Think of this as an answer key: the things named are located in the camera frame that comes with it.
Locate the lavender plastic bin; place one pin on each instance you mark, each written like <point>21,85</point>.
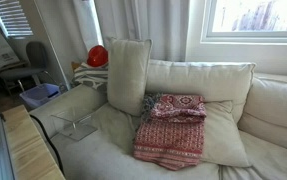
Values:
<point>38,95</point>

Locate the beige sofa back cushion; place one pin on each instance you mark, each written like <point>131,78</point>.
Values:
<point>199,78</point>
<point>276,106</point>

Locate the red hard hat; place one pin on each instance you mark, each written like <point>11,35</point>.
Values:
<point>97,55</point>

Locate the beige fabric sofa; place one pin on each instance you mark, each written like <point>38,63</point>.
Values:
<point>93,156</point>

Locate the red patterned fringed blanket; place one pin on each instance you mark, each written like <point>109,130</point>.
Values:
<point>173,140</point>

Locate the white slanted pole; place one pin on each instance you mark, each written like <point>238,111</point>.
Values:
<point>51,45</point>

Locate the white window frame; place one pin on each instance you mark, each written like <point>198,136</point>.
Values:
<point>249,35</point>

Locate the white window blinds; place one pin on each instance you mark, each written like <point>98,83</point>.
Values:
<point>11,16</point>

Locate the clear acrylic stand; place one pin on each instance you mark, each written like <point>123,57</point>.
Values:
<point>78,131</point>

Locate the light wooden table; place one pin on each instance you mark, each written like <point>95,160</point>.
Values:
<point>26,150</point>

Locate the grey white striped cloth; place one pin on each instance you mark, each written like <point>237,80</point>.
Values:
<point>89,75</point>

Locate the grey office chair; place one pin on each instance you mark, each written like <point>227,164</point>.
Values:
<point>36,53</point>

